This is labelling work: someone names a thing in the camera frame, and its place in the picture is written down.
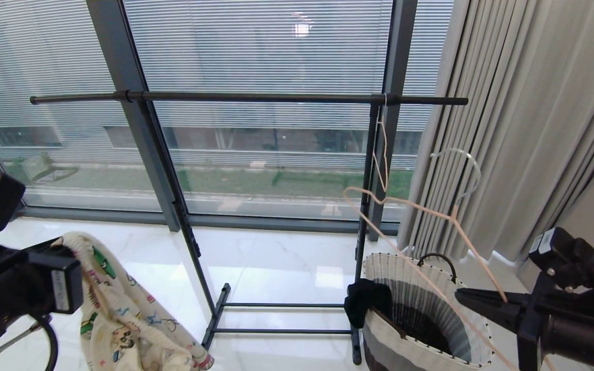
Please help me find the cream printed garment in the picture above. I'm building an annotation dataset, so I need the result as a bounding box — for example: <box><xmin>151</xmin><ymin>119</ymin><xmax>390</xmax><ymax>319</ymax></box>
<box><xmin>60</xmin><ymin>232</ymin><xmax>215</xmax><ymax>371</ymax></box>

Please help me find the white laundry basket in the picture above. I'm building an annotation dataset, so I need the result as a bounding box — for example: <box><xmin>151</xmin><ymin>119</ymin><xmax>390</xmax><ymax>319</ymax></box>
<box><xmin>361</xmin><ymin>252</ymin><xmax>494</xmax><ymax>371</ymax></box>

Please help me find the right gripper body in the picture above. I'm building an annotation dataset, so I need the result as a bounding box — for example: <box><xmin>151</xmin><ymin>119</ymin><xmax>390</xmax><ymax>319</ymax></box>
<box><xmin>516</xmin><ymin>273</ymin><xmax>594</xmax><ymax>371</ymax></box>

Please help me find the beige curtain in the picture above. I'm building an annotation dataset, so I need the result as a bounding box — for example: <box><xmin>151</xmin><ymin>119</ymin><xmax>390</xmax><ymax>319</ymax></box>
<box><xmin>396</xmin><ymin>0</ymin><xmax>594</xmax><ymax>263</ymax></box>

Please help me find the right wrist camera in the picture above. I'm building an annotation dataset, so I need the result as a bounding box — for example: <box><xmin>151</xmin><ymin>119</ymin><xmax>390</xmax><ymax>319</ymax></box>
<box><xmin>528</xmin><ymin>226</ymin><xmax>594</xmax><ymax>310</ymax></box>

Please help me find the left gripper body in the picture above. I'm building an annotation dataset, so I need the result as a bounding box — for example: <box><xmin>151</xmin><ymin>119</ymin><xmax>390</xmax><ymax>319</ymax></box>
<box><xmin>0</xmin><ymin>240</ymin><xmax>84</xmax><ymax>356</ymax></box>

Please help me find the black clothes rack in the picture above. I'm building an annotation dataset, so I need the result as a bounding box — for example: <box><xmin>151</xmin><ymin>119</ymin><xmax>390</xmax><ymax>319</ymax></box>
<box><xmin>30</xmin><ymin>90</ymin><xmax>469</xmax><ymax>365</ymax></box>

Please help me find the black garment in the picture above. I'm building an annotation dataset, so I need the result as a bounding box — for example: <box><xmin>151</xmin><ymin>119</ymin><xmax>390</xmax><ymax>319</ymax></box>
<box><xmin>343</xmin><ymin>278</ymin><xmax>394</xmax><ymax>329</ymax></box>

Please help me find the pink clothes hanger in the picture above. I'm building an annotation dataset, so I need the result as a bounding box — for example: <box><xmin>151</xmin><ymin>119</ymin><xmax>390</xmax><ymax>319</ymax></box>
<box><xmin>342</xmin><ymin>148</ymin><xmax>558</xmax><ymax>371</ymax></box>
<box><xmin>372</xmin><ymin>102</ymin><xmax>391</xmax><ymax>194</ymax></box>

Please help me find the window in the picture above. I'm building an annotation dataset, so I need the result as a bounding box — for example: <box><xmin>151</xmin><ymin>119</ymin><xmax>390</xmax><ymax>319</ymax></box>
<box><xmin>0</xmin><ymin>0</ymin><xmax>455</xmax><ymax>243</ymax></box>

